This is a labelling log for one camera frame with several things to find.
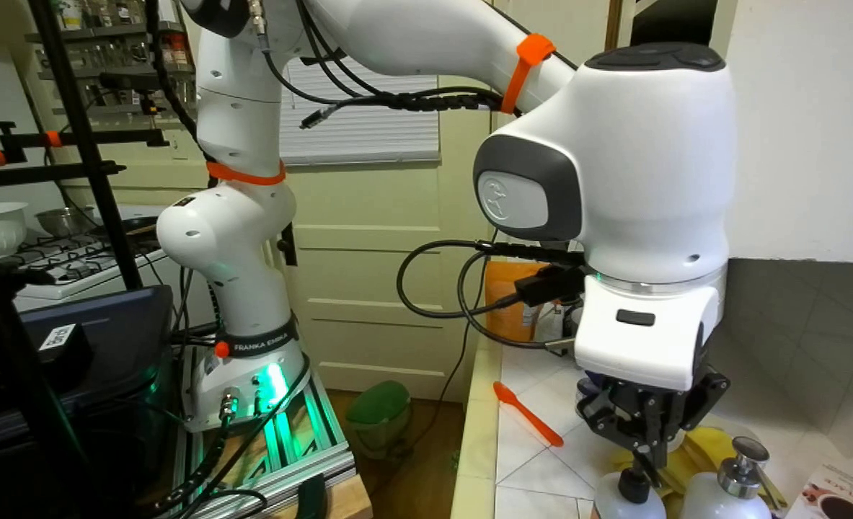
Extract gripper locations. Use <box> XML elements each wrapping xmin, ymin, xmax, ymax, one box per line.
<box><xmin>578</xmin><ymin>366</ymin><xmax>730</xmax><ymax>489</ymax></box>

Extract white bottle black pump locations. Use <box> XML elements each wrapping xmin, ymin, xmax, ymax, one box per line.
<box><xmin>591</xmin><ymin>461</ymin><xmax>669</xmax><ymax>519</ymax></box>

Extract white bottle silver pump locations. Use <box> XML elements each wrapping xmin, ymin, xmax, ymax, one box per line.
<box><xmin>681</xmin><ymin>435</ymin><xmax>774</xmax><ymax>519</ymax></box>

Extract yellow cloth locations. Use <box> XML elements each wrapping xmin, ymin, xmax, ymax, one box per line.
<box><xmin>612</xmin><ymin>425</ymin><xmax>789</xmax><ymax>511</ymax></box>

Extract orange plastic spoon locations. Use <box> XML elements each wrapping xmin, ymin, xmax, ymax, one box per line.
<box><xmin>492</xmin><ymin>381</ymin><xmax>565</xmax><ymax>448</ymax></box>

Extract orange packet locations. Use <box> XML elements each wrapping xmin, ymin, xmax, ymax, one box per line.
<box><xmin>485</xmin><ymin>259</ymin><xmax>547</xmax><ymax>344</ymax></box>

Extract booklet with coffee picture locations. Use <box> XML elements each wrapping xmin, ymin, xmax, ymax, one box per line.
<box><xmin>785</xmin><ymin>457</ymin><xmax>853</xmax><ymax>519</ymax></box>

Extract green plastic bin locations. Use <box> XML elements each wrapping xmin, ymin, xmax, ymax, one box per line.
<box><xmin>345</xmin><ymin>380</ymin><xmax>413</xmax><ymax>462</ymax></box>

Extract cream panelled door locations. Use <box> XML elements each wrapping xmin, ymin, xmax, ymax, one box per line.
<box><xmin>279</xmin><ymin>68</ymin><xmax>495</xmax><ymax>404</ymax></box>

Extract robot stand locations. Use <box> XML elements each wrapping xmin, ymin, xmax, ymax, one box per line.
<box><xmin>138</xmin><ymin>353</ymin><xmax>374</xmax><ymax>519</ymax></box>

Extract white window blind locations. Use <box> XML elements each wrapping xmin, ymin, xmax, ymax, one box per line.
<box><xmin>279</xmin><ymin>56</ymin><xmax>442</xmax><ymax>167</ymax></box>

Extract dark computer case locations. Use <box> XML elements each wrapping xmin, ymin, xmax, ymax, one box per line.
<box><xmin>0</xmin><ymin>284</ymin><xmax>176</xmax><ymax>442</ymax></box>

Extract black power brick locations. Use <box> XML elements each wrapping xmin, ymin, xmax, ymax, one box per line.
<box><xmin>36</xmin><ymin>323</ymin><xmax>97</xmax><ymax>378</ymax></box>

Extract white gas stove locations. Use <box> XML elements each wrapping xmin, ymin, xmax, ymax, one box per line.
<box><xmin>0</xmin><ymin>204</ymin><xmax>176</xmax><ymax>302</ymax></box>

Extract metal bowl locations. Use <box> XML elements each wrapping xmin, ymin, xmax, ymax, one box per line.
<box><xmin>34</xmin><ymin>207</ymin><xmax>97</xmax><ymax>239</ymax></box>

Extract black stand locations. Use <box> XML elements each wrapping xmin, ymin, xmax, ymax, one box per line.
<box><xmin>0</xmin><ymin>0</ymin><xmax>169</xmax><ymax>293</ymax></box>

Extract shelf of spice jars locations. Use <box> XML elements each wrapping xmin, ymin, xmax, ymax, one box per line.
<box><xmin>25</xmin><ymin>0</ymin><xmax>198</xmax><ymax>132</ymax></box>

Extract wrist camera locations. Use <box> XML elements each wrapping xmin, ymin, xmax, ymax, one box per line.
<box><xmin>515</xmin><ymin>262</ymin><xmax>590</xmax><ymax>309</ymax></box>

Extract black cable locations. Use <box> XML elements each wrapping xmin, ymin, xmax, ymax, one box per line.
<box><xmin>149</xmin><ymin>357</ymin><xmax>313</xmax><ymax>519</ymax></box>

